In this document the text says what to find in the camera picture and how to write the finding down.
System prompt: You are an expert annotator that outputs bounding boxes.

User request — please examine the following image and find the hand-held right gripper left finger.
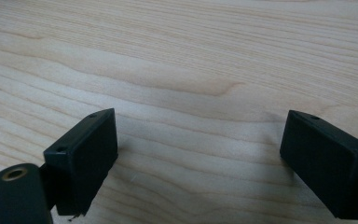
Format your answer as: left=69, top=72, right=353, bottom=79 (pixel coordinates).
left=43, top=107, right=119, bottom=217

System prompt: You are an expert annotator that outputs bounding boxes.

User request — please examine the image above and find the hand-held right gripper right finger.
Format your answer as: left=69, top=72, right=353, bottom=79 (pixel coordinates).
left=279, top=109, right=358, bottom=220

